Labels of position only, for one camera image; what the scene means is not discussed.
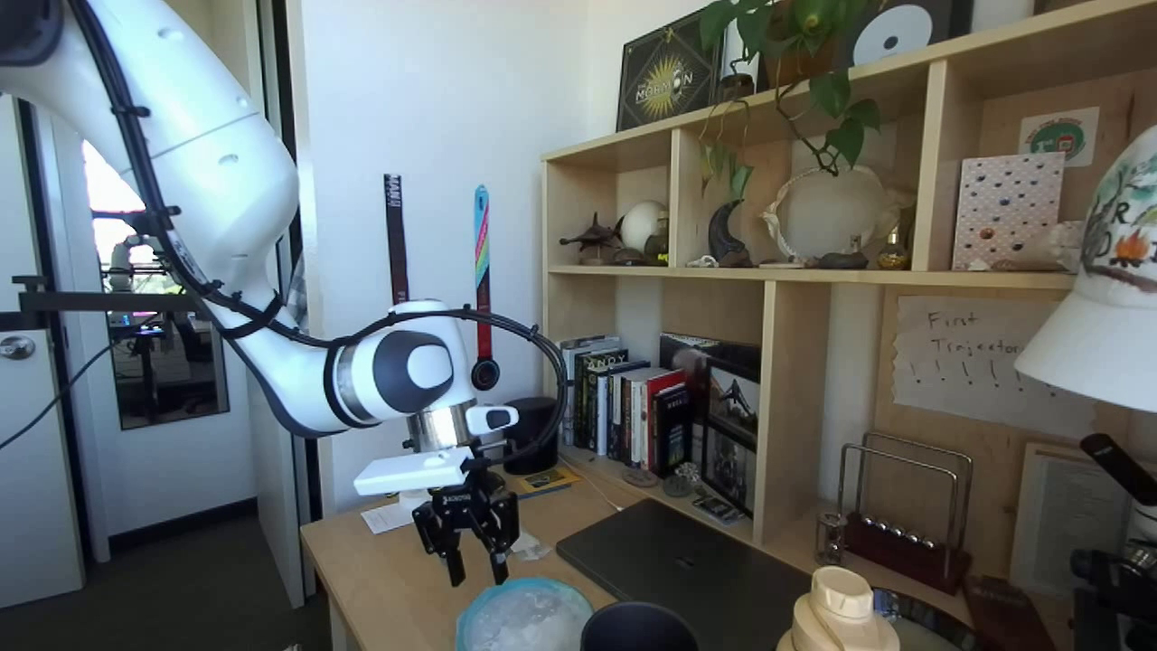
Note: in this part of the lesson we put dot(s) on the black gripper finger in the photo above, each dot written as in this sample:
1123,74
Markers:
500,562
453,562

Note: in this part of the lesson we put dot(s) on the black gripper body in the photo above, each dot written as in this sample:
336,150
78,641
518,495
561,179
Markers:
478,503

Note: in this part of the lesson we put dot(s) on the clear plastic packaging piece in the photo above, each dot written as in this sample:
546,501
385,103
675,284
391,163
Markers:
391,516

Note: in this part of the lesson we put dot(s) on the black cylindrical cup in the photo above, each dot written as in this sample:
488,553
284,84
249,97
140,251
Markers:
638,627

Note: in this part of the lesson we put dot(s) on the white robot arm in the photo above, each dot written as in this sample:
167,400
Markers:
217,189

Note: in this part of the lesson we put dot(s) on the black microphone speaker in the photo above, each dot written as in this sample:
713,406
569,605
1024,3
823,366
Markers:
528,436

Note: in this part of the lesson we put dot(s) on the row of books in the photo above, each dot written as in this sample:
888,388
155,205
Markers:
682,416

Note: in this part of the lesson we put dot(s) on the black laptop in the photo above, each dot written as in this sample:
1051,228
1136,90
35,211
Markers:
731,596

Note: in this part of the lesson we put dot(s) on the beige tape dispenser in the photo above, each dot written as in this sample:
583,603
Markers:
836,614

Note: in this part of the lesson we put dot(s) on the wooden bookshelf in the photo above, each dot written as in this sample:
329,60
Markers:
628,219

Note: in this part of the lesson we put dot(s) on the newton cradle desk toy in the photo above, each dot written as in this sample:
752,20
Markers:
904,507

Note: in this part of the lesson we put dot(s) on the framed dark art print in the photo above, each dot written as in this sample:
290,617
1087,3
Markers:
661,74

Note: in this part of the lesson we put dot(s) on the green trailing houseplant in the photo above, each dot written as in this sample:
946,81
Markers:
807,81

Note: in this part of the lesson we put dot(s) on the white dotted card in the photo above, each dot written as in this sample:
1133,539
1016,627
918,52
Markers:
1002,207

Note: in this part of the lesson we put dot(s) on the black microscope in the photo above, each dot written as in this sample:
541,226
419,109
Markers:
1113,603

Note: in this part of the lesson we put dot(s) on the white disc artwork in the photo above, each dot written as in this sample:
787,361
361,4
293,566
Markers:
904,26

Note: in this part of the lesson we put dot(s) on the white baseball cap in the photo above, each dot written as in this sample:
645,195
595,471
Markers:
1101,343

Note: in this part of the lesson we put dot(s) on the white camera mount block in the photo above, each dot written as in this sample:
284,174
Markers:
414,471

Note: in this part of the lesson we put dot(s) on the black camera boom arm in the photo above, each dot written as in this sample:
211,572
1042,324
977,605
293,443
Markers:
35,302

